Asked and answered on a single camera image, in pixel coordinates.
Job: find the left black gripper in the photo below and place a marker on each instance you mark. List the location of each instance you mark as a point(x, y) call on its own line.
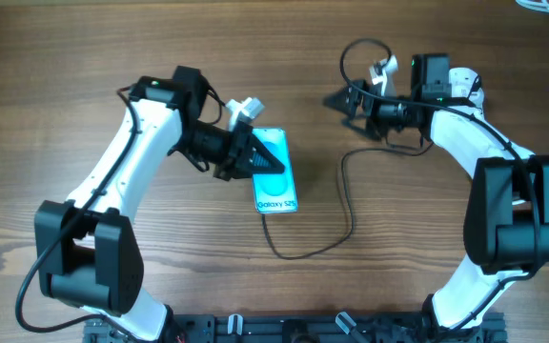
point(237, 164)

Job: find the blue screen Galaxy smartphone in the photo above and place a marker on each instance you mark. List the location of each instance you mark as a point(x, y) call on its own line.
point(275, 193)

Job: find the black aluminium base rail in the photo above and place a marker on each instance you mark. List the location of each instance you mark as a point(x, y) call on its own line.
point(380, 327)

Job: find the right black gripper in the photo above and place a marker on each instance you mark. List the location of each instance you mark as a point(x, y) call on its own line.
point(372, 95)

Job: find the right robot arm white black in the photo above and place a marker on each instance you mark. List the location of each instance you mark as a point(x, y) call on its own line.
point(506, 224)

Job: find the white power strip socket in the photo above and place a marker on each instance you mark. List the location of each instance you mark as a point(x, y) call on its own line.
point(467, 83)

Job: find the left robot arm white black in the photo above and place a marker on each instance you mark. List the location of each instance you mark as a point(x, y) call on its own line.
point(87, 253)

